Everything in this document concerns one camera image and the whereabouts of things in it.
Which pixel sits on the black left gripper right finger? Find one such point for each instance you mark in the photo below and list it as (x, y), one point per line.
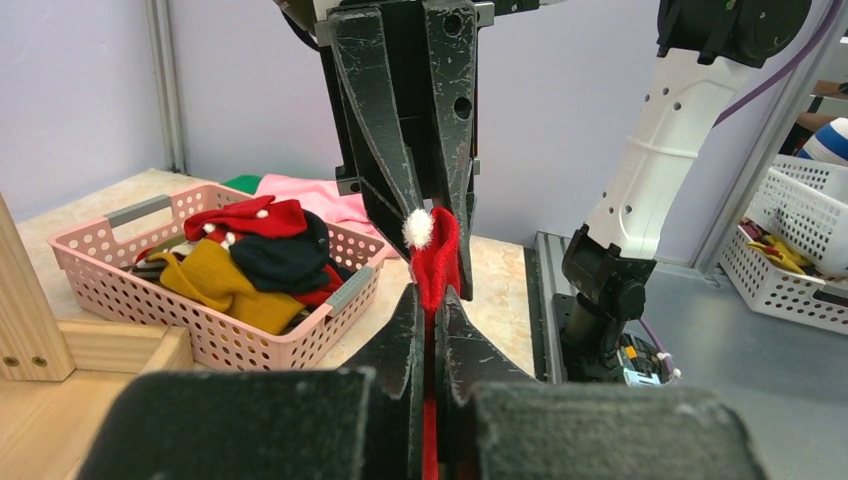
(515, 427)

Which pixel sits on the wooden hanger rack frame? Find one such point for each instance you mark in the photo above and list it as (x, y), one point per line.
(58, 375)

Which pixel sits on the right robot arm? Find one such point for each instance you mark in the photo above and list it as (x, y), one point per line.
(706, 51)

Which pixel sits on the green cloth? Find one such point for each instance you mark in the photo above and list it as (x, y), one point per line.
(247, 184)

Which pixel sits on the red sock in basket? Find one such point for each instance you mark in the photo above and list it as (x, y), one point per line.
(262, 216)

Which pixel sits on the pink perforated plastic basket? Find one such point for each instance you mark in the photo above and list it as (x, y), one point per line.
(96, 257)

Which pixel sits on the mustard yellow sock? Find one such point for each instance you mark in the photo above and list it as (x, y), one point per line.
(209, 276)

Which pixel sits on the white perforated storage basket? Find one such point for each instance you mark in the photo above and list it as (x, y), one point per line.
(788, 255)

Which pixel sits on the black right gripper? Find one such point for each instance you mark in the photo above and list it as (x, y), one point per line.
(402, 80)

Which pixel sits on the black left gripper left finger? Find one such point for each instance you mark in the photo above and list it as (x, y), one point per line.
(361, 420)

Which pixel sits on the red santa sock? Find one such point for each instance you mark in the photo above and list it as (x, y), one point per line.
(434, 265)

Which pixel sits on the pink cloth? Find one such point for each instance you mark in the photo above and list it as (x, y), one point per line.
(320, 197)

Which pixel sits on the black sock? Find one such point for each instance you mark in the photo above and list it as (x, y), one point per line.
(297, 265)

